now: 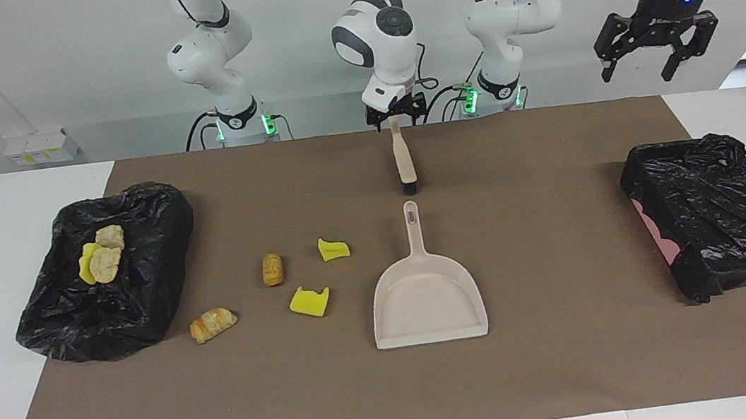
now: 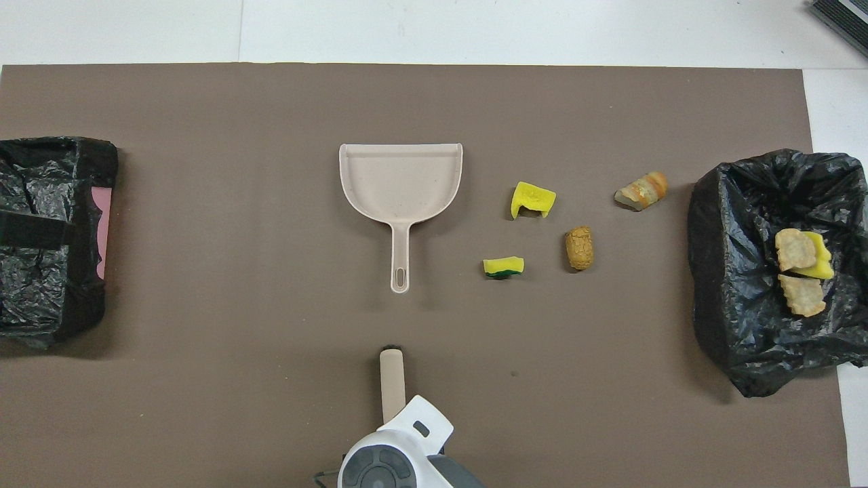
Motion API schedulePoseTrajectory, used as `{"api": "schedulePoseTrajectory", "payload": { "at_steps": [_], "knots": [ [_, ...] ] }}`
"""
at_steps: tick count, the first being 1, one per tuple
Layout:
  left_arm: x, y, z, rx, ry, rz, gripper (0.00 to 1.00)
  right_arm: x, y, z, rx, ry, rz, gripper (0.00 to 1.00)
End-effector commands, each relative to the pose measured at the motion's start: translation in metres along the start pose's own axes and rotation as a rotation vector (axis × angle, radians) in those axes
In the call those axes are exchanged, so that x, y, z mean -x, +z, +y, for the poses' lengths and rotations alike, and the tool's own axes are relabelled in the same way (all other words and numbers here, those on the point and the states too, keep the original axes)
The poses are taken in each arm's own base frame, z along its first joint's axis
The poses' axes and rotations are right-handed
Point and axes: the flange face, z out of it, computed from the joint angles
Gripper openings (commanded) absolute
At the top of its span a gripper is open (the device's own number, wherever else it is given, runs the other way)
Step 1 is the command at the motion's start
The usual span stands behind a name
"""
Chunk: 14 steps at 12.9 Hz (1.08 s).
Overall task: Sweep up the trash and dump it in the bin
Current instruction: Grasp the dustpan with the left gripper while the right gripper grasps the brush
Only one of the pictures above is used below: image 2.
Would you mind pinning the dark grey ribbed panel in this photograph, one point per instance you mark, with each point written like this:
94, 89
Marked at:
847, 20

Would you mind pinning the brown table mat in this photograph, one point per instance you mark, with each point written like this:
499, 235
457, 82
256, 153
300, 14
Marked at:
271, 339

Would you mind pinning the yellow sponge chunk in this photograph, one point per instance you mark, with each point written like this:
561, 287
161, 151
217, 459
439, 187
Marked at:
823, 261

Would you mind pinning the pink bin with black bag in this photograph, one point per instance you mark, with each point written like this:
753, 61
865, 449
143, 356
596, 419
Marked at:
47, 291

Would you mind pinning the beige hand brush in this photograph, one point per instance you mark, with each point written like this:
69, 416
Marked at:
392, 386

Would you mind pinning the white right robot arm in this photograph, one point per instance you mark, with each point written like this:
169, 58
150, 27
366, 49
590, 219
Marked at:
407, 437

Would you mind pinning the yellow sponge with green layer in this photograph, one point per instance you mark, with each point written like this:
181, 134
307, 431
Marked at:
503, 264

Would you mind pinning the pale bread chunk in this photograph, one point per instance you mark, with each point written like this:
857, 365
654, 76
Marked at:
803, 296

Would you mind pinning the beige plastic dustpan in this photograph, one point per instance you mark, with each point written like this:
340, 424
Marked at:
400, 183

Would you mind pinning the brown bread roll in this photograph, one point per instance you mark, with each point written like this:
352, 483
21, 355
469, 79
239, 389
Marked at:
580, 249

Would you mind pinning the yellow arched sponge piece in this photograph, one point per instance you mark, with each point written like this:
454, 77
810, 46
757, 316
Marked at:
536, 196

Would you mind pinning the striped orange croissant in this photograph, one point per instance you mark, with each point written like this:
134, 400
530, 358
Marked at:
641, 192
795, 249

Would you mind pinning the bin covered by black bag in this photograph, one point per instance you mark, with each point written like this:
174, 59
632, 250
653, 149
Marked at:
746, 305

